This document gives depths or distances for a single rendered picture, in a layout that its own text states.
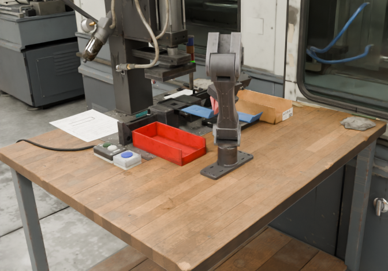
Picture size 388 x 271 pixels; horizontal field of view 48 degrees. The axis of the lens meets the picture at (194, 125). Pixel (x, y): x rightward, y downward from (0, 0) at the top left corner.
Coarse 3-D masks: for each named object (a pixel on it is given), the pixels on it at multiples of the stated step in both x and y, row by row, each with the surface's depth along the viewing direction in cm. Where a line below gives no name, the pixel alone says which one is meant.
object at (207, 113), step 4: (184, 108) 168; (188, 108) 168; (192, 108) 167; (196, 108) 167; (200, 108) 167; (204, 108) 167; (192, 112) 163; (196, 112) 163; (200, 112) 163; (204, 112) 163; (208, 112) 163; (212, 112) 157; (204, 116) 159; (208, 116) 157; (212, 116) 159
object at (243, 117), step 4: (240, 112) 180; (240, 116) 176; (244, 116) 176; (248, 116) 176; (252, 116) 175; (256, 116) 170; (240, 120) 173; (244, 120) 172; (248, 120) 172; (252, 120) 170
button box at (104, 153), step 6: (36, 144) 161; (102, 144) 154; (114, 144) 153; (60, 150) 157; (66, 150) 156; (72, 150) 156; (78, 150) 157; (96, 150) 151; (102, 150) 149; (108, 150) 149; (114, 150) 149; (120, 150) 149; (126, 150) 150; (102, 156) 149; (108, 156) 147
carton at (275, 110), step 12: (240, 96) 193; (252, 96) 191; (264, 96) 186; (276, 96) 183; (240, 108) 183; (252, 108) 178; (264, 108) 174; (276, 108) 184; (288, 108) 180; (264, 120) 176; (276, 120) 173
